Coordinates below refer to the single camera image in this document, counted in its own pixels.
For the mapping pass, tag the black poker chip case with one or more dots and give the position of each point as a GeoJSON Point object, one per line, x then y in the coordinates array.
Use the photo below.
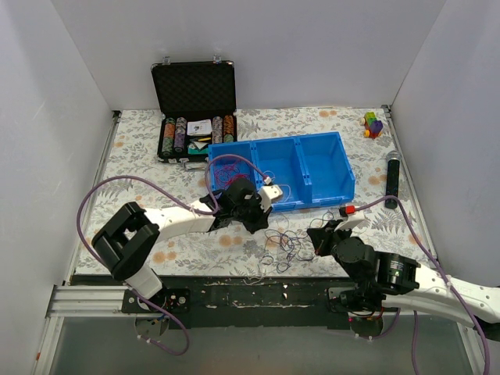
{"type": "Point", "coordinates": [197, 101]}

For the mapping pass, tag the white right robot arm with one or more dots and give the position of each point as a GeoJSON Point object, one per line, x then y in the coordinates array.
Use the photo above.
{"type": "Point", "coordinates": [389, 280]}

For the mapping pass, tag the floral patterned table mat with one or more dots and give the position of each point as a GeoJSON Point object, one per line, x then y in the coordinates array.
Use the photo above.
{"type": "Point", "coordinates": [133, 173]}

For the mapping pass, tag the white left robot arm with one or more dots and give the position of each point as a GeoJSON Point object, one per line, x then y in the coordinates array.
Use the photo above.
{"type": "Point", "coordinates": [125, 242]}

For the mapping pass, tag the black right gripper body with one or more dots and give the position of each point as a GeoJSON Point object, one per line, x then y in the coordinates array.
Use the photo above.
{"type": "Point", "coordinates": [324, 238]}

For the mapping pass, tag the black handheld microphone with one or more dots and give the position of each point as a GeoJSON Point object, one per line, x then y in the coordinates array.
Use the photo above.
{"type": "Point", "coordinates": [392, 177]}

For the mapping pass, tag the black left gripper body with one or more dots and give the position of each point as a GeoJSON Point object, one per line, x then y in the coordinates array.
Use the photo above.
{"type": "Point", "coordinates": [257, 218]}

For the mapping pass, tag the blue three-compartment plastic bin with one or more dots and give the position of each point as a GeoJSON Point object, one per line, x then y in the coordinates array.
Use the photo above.
{"type": "Point", "coordinates": [312, 169]}

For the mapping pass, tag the colourful toy block train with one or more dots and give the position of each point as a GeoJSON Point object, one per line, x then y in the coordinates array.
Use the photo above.
{"type": "Point", "coordinates": [372, 125]}

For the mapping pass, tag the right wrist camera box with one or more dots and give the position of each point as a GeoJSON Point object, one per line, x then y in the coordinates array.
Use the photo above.
{"type": "Point", "coordinates": [351, 217]}

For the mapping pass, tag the black metal base rail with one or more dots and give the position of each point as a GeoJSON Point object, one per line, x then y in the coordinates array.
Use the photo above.
{"type": "Point", "coordinates": [207, 302]}

